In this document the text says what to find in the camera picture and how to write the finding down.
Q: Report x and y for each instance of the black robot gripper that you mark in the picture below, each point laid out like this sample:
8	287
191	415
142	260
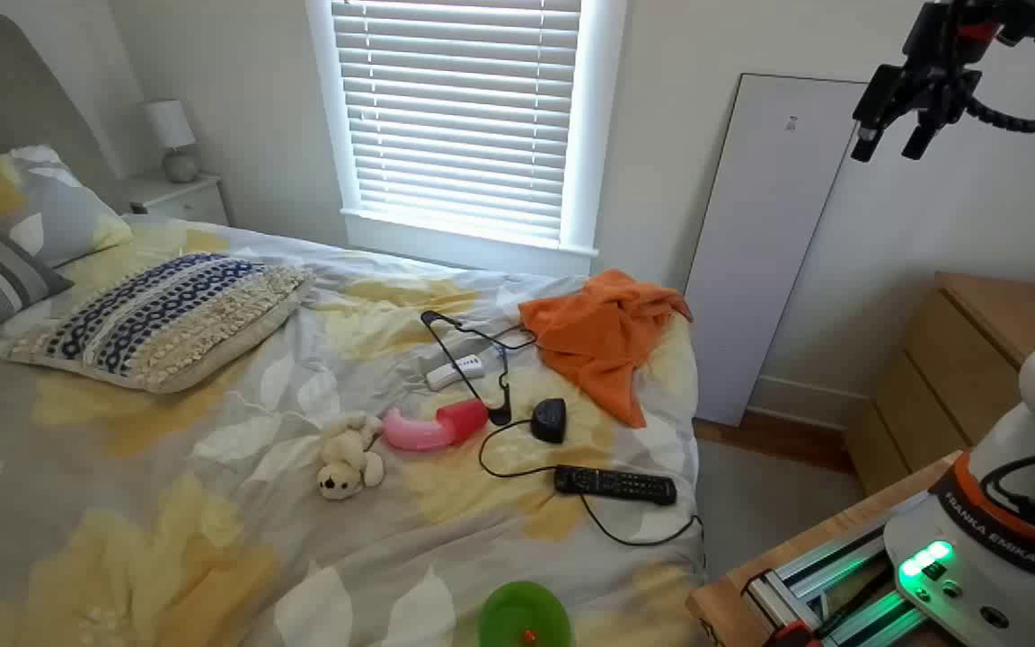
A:
935	60

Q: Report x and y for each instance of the white flat board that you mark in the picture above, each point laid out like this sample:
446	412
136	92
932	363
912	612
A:
758	239

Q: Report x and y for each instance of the light wooden dresser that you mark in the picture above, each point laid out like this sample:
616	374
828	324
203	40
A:
961	360

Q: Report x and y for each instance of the orange cloth garment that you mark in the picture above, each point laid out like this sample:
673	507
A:
596	337

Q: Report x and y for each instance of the white window blinds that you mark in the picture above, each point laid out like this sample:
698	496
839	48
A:
458	120

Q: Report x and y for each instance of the black remote control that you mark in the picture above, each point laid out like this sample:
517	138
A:
611	483

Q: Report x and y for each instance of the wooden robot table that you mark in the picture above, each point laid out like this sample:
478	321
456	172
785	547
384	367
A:
734	604

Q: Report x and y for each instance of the small white plastic device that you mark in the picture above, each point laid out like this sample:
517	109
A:
452	374

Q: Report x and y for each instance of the pink curved toy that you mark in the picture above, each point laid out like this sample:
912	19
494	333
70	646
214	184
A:
423	434

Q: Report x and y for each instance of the green round disc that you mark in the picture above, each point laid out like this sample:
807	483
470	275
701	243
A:
520	612

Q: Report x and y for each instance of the cream plush toy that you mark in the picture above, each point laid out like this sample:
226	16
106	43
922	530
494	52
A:
343	470

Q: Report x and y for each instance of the white nightstand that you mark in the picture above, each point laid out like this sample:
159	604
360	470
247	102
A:
181	200

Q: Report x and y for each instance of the small white table lamp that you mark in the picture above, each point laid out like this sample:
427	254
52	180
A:
169	126

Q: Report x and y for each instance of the blue white knitted cushion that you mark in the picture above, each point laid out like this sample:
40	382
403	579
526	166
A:
159	318

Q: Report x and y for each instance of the grey yellow floral duvet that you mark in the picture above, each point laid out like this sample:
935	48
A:
181	478

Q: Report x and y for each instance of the floral grey yellow pillow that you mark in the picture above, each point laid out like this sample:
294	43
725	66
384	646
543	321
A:
63	209

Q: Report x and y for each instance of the grey upholstered headboard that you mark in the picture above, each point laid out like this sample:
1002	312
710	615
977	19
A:
3	85

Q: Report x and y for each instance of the white window frame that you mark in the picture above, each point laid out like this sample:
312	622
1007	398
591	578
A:
598	146

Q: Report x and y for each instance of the aluminium rail mount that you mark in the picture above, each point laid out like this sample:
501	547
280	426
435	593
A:
807	587

